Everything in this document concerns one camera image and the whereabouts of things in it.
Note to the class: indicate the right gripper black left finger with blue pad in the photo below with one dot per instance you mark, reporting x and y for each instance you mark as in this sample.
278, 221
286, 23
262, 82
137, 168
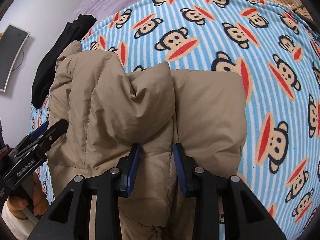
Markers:
69, 215

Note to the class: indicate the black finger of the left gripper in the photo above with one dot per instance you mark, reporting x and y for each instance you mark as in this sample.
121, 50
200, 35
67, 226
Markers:
52, 134

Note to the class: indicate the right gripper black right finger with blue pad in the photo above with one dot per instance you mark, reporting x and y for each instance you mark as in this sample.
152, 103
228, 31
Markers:
227, 199

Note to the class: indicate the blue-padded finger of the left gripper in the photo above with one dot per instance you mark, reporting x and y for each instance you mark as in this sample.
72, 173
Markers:
39, 131

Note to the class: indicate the beige puffer jacket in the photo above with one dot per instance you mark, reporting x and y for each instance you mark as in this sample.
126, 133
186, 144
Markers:
108, 110

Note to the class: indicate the blue striped monkey blanket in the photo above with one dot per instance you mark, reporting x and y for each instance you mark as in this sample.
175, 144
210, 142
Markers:
277, 56

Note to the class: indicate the white jacket sleeve forearm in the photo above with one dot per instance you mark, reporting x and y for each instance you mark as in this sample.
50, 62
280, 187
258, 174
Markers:
21, 228

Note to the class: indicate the grey wall-mounted monitor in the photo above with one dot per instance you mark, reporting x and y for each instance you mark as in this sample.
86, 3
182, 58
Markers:
12, 41

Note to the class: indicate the person's left hand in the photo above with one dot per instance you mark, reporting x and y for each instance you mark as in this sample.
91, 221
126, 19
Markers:
17, 204

